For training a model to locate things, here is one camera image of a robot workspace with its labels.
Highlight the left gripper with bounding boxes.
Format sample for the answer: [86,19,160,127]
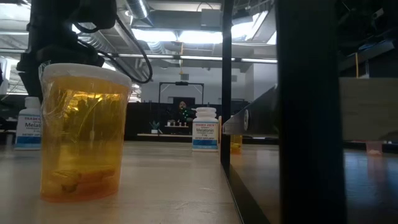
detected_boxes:
[16,40,106,98]

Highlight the large amber pill bottle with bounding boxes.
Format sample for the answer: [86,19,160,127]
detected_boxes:
[39,63,133,203]

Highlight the large white cap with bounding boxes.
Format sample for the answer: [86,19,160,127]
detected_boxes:
[218,115,243,155]

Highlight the small pink pill bottle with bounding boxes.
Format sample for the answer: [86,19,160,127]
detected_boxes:
[366,141,384,156]

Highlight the small background wooden shelf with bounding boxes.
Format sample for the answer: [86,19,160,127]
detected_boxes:
[164,121,190,129]

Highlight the bright ceiling lamp panel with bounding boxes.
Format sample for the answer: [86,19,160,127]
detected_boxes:
[132,28,177,43]
[178,30,223,44]

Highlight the background wooden table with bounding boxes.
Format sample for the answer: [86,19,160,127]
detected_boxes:
[137,133,193,138]

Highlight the person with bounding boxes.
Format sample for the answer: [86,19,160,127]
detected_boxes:
[176,100,198,124]

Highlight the long ceiling light strip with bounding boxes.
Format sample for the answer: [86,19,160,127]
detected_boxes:
[0,48,277,65]

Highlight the grey ceiling unit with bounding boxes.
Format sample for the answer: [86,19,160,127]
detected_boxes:
[200,8,222,28]

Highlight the bright ceiling skylight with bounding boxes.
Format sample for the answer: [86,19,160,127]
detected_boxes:
[231,11,277,45]

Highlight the silver spiral ventilation duct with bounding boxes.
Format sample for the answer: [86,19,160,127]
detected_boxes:
[77,30,119,54]

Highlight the silver round ventilation duct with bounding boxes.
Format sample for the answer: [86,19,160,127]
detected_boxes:
[126,0,150,20]

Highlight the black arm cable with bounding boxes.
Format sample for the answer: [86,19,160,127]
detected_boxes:
[73,15,154,85]

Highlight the black partition wall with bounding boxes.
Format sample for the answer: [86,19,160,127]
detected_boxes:
[124,101,249,142]

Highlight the black background rig frame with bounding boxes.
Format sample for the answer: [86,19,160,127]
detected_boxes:
[158,81,205,105]

